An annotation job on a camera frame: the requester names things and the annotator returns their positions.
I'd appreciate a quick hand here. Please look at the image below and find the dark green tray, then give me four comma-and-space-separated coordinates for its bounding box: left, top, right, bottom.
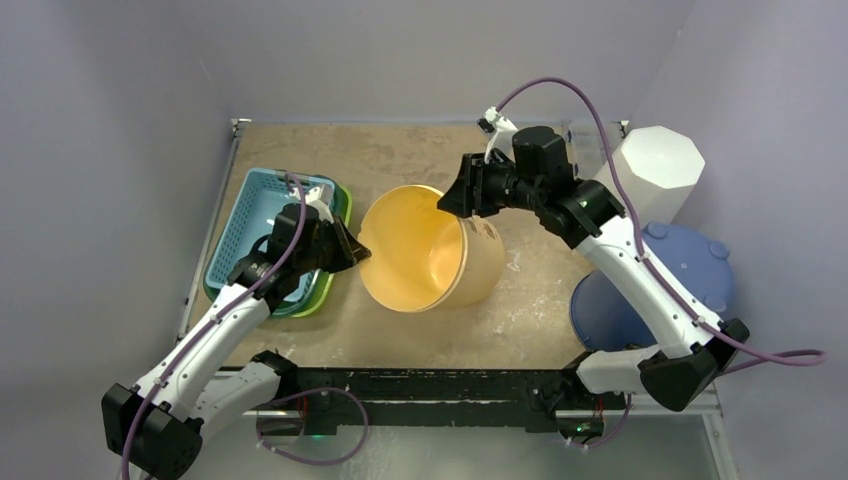
203, 168, 353, 318

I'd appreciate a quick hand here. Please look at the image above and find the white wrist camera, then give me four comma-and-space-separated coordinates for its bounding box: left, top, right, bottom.
301, 184, 334, 223
477, 106, 518, 163

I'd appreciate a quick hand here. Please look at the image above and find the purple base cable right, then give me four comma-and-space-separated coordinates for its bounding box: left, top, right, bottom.
563, 394, 634, 452

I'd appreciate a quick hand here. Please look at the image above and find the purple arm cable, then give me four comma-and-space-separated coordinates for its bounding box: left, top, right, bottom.
495, 76, 827, 376
119, 170, 309, 480

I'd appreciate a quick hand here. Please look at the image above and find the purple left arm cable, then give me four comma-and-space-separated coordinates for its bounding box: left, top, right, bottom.
119, 170, 309, 480

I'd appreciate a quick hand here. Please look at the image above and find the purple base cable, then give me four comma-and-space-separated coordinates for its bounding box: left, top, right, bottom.
254, 387, 370, 468
563, 394, 634, 452

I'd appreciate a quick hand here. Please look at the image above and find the cream printed bucket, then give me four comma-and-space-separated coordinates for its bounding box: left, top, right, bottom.
358, 185, 506, 313

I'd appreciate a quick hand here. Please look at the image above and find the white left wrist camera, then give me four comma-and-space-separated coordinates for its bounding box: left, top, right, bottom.
301, 184, 334, 223

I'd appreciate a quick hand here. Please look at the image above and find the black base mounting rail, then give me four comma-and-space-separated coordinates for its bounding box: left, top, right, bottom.
264, 367, 626, 435

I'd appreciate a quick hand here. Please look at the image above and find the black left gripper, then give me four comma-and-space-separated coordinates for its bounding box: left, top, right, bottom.
296, 215, 371, 276

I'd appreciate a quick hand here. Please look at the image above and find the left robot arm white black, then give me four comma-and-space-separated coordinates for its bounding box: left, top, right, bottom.
101, 202, 371, 479

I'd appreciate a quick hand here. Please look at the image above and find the white octagonal large container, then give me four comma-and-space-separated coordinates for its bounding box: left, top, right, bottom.
612, 126, 705, 226

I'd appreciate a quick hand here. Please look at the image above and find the blue round bucket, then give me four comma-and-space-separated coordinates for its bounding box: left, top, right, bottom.
570, 222, 735, 352

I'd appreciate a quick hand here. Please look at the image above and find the clear plastic small box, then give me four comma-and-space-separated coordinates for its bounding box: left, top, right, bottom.
566, 119, 627, 179

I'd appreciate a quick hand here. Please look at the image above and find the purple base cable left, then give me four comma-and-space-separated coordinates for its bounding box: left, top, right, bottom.
254, 387, 370, 468

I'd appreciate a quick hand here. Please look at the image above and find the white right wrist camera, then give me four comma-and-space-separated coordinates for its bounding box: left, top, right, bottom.
477, 106, 518, 163

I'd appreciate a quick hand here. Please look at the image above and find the light blue perforated basket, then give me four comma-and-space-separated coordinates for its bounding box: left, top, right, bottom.
203, 168, 319, 318

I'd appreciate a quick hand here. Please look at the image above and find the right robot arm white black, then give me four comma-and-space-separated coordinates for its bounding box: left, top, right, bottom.
437, 126, 750, 412

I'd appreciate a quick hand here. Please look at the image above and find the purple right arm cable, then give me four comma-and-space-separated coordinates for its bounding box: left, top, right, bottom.
495, 76, 827, 376

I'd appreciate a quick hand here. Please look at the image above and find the lime green tray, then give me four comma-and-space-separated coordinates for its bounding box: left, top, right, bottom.
290, 185, 352, 318

